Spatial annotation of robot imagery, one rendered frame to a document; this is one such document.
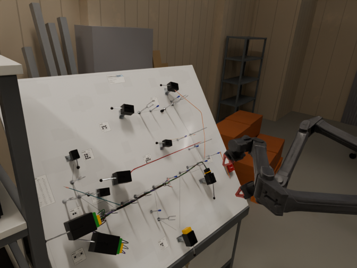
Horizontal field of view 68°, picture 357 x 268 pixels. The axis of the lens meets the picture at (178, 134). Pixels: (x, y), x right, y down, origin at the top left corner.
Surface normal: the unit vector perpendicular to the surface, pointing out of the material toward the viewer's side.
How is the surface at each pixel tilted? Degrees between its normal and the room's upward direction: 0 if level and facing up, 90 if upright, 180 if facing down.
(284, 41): 90
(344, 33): 90
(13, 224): 0
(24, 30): 90
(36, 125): 54
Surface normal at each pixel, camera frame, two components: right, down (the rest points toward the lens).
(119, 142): 0.60, -0.29
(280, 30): -0.62, 0.26
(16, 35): 0.78, 0.29
